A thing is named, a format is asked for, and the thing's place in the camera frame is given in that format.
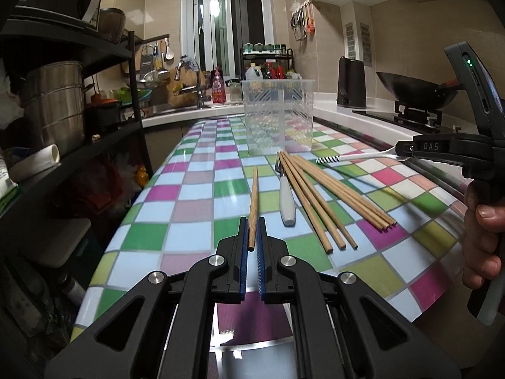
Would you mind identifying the clear plastic utensil basket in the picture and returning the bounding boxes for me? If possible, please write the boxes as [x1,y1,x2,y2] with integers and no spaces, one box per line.
[241,79,314,156]

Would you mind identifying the white handled fork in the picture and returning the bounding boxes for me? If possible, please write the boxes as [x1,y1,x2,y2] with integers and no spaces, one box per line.
[275,156,296,228]

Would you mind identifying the hanging kitchen tools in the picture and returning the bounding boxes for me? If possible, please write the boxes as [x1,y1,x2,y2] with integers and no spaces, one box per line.
[289,0,315,41]

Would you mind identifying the person right hand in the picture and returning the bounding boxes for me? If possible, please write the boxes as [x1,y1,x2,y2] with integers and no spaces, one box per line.
[462,181,504,289]

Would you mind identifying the black gas stove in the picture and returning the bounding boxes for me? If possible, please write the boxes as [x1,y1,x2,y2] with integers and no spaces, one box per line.
[353,101,478,134]

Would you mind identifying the checkered table covering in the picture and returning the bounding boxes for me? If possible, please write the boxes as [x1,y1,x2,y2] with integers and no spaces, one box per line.
[75,117,463,378]

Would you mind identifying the black electric kettle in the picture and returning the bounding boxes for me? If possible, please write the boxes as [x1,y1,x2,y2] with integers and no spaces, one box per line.
[337,57,366,110]

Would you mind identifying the yellow oil jug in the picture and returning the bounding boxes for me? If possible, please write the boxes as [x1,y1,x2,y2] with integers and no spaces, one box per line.
[245,63,264,81]

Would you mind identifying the black condiment rack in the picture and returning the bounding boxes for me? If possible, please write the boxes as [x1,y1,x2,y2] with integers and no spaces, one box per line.
[240,43,295,80]

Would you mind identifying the red dish soap bottle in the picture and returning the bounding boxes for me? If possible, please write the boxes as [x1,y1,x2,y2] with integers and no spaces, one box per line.
[211,67,226,105]

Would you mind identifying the white paper roll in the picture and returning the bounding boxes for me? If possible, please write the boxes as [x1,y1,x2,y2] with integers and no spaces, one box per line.
[9,144,60,182]

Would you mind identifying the chrome sink faucet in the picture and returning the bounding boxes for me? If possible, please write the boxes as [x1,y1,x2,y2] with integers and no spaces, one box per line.
[171,55,209,110]

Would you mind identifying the orange lidded black pot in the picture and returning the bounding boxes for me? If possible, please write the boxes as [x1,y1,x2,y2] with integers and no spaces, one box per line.
[83,94,122,134]

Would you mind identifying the wooden cutting board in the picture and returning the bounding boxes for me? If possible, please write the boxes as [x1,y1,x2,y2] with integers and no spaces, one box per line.
[166,68,205,108]

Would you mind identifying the green bowls stack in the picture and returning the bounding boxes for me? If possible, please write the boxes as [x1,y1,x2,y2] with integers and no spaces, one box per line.
[110,86,153,107]

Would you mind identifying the hanging white ladle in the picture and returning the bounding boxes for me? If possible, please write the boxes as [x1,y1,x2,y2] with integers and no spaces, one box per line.
[163,38,175,62]

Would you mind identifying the large steel stockpot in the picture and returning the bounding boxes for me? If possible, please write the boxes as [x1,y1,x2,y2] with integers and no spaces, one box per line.
[20,61,84,155]

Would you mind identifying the hanging metal grater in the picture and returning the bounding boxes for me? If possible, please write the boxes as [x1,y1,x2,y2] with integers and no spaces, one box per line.
[140,44,154,83]

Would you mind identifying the dark bowl on shelf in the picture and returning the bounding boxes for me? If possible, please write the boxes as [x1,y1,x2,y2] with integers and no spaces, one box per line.
[98,8,126,45]

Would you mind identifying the black metal shelf rack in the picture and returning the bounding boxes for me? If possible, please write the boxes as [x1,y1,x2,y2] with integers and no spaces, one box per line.
[1,7,151,227]

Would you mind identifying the black wok with handle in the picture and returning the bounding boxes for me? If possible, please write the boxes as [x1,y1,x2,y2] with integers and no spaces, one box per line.
[377,72,462,111]

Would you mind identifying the window frame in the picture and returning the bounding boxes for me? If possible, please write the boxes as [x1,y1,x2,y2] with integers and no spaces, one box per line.
[181,0,275,79]

